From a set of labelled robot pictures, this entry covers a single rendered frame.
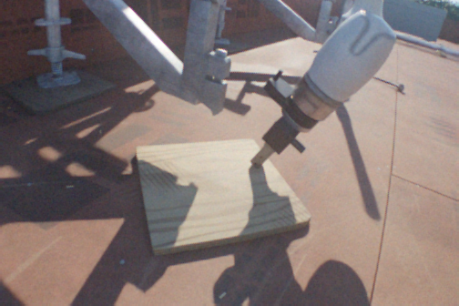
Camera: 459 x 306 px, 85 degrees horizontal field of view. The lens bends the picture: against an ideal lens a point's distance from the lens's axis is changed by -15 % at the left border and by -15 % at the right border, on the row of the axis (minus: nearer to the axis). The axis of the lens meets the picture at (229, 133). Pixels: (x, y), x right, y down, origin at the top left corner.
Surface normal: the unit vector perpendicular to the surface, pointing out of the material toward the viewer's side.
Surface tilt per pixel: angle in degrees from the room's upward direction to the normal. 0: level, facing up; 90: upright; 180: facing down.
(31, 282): 0
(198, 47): 90
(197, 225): 0
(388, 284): 0
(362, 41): 81
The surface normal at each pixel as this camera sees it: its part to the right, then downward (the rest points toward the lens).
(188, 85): -0.51, 0.37
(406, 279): 0.13, -0.87
